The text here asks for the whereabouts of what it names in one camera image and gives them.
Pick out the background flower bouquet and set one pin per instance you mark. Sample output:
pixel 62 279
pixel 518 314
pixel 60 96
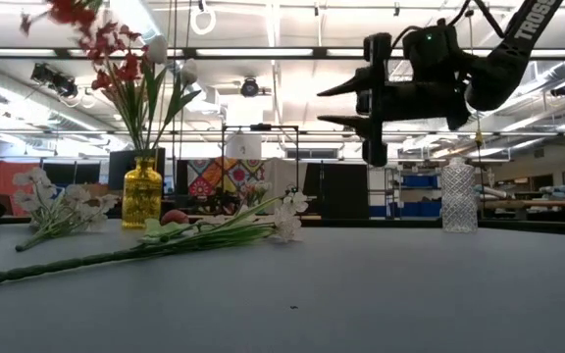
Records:
pixel 258 188

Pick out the black ceiling spotlight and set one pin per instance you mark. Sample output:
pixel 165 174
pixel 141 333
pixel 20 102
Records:
pixel 562 89
pixel 54 78

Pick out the red artificial blossom bunch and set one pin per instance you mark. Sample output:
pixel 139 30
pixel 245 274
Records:
pixel 128 68
pixel 71 12

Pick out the white artificial blossom bunch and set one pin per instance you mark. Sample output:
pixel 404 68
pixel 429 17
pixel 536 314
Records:
pixel 57 216
pixel 66 264

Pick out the colourful patchwork quilt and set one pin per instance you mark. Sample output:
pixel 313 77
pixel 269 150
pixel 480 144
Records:
pixel 214 176

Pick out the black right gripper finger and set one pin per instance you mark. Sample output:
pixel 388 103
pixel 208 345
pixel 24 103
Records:
pixel 356 125
pixel 356 82

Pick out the wooden workbench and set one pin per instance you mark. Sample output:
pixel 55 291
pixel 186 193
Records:
pixel 532 203

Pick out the clear cut glass vase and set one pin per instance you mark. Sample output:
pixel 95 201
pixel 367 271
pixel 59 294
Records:
pixel 459 196

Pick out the black metal frame stand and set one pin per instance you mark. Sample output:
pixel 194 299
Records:
pixel 260 127

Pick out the blue storage bin row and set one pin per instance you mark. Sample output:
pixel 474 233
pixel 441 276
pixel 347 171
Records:
pixel 410 210

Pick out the black monitor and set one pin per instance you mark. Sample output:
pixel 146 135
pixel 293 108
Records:
pixel 116 169

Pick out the round black ceiling light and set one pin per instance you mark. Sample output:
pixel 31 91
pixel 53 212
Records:
pixel 249 88

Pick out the white hanging box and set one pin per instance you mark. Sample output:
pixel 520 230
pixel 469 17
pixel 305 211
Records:
pixel 243 147

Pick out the yellow glass vase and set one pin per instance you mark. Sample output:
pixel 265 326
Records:
pixel 141 201

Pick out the white air vent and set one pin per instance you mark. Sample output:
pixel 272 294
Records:
pixel 528 73

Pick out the black partition panel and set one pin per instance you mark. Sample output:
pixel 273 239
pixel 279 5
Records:
pixel 336 191

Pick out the red artificial tulip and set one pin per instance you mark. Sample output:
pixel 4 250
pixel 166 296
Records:
pixel 174 217

